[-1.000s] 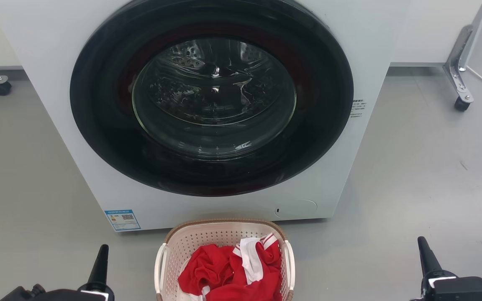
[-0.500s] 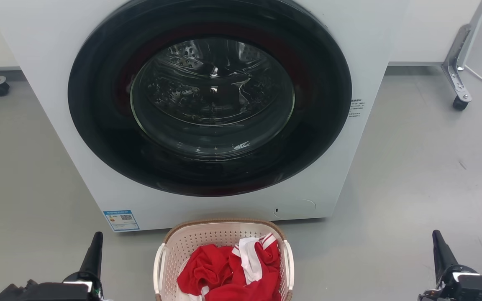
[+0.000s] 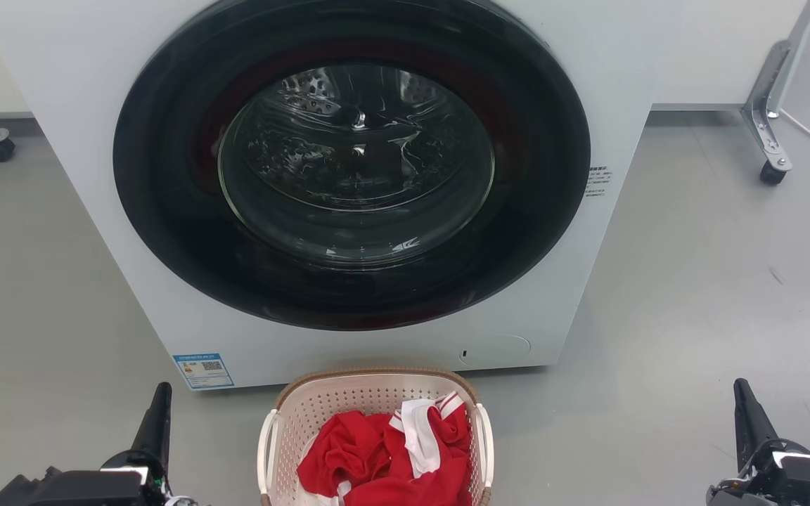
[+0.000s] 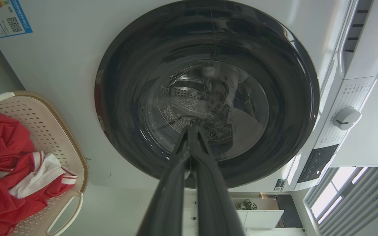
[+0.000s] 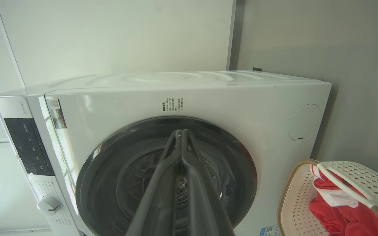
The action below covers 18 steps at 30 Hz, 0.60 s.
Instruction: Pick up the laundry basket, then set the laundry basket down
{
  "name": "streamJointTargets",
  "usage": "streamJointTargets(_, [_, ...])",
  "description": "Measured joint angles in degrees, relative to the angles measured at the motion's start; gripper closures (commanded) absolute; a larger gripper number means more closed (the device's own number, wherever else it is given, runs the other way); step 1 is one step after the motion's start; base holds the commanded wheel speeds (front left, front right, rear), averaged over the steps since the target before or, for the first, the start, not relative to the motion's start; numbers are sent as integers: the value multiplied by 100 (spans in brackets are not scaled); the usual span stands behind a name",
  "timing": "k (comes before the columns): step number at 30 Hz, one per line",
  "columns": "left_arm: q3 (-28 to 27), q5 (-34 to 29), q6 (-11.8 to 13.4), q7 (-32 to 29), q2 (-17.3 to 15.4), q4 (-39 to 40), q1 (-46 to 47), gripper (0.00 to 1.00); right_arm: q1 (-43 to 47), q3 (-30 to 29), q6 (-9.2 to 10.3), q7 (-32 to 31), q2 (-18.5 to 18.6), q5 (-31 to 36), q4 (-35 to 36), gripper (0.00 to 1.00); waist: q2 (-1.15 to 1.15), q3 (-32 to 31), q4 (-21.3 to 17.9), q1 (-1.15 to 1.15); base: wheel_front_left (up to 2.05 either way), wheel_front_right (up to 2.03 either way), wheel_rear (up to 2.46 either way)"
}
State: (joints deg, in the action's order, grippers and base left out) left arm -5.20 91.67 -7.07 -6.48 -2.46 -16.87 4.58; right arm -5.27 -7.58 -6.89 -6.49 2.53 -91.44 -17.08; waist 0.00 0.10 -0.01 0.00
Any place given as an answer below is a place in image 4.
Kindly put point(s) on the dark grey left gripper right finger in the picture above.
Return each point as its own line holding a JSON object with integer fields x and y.
{"x": 208, "y": 203}

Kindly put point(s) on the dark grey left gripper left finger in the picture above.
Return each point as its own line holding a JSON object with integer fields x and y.
{"x": 166, "y": 203}

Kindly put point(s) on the white perforated laundry basket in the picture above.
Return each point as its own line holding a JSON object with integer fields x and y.
{"x": 51, "y": 131}

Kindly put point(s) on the green potted plant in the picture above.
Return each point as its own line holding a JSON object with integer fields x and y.
{"x": 246, "y": 205}

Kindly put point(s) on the white cabinet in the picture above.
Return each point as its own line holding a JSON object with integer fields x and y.
{"x": 261, "y": 219}

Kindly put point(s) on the black washing machine display panel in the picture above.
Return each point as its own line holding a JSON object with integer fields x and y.
{"x": 317, "y": 164}

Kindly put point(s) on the round dark washing machine door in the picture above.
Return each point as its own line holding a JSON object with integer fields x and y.
{"x": 136, "y": 82}

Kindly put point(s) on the grey vertical window blinds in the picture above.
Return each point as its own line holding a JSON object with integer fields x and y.
{"x": 366, "y": 203}

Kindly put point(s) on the white washing machine dial knob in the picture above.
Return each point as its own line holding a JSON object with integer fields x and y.
{"x": 346, "y": 118}

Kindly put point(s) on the white front-load washing machine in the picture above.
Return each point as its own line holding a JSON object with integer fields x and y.
{"x": 61, "y": 65}

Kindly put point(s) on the red and white garment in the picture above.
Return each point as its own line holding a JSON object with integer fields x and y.
{"x": 2, "y": 147}

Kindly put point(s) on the white detergent drawer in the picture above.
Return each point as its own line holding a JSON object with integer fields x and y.
{"x": 369, "y": 42}

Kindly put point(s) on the blue energy label sticker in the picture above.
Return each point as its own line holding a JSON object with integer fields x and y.
{"x": 5, "y": 16}

